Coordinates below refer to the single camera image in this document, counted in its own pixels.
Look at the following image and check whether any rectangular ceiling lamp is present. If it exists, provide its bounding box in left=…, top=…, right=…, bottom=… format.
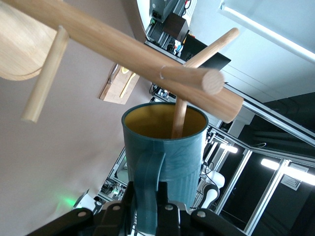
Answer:
left=220, top=143, right=239, bottom=153
left=260, top=158, right=284, bottom=171

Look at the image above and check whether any dark brown box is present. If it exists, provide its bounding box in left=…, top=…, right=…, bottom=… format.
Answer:
left=161, top=12, right=189, bottom=42

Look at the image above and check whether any aluminium frame post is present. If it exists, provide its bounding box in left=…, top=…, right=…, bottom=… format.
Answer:
left=245, top=158, right=290, bottom=234

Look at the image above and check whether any white ceiling light strip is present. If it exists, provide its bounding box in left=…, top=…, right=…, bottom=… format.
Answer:
left=219, top=0, right=315, bottom=62

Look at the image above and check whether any bamboo cutting board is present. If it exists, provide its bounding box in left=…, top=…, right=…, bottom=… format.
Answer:
left=98, top=62, right=141, bottom=106

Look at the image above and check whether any teal cup yellow inside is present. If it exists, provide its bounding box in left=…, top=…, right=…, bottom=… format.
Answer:
left=121, top=102, right=209, bottom=234

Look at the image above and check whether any grey power supply unit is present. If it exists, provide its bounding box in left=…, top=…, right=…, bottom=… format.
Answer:
left=150, top=0, right=173, bottom=22

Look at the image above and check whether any white frame beam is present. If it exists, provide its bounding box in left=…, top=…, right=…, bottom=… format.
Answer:
left=225, top=83, right=315, bottom=148

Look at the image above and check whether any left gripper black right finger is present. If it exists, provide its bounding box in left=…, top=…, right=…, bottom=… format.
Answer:
left=157, top=181, right=248, bottom=236

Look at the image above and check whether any wooden cup rack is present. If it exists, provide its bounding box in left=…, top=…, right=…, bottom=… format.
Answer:
left=0, top=0, right=245, bottom=140

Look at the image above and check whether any ceiling air vent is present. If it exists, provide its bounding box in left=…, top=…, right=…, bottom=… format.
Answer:
left=283, top=169, right=309, bottom=191

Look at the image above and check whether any yellow plastic fork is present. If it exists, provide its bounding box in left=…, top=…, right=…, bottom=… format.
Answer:
left=119, top=72, right=137, bottom=97

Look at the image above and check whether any black flat panel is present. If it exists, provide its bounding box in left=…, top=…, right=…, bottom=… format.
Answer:
left=181, top=33, right=232, bottom=72

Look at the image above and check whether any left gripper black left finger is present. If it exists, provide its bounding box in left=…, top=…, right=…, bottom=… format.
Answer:
left=31, top=181, right=136, bottom=236

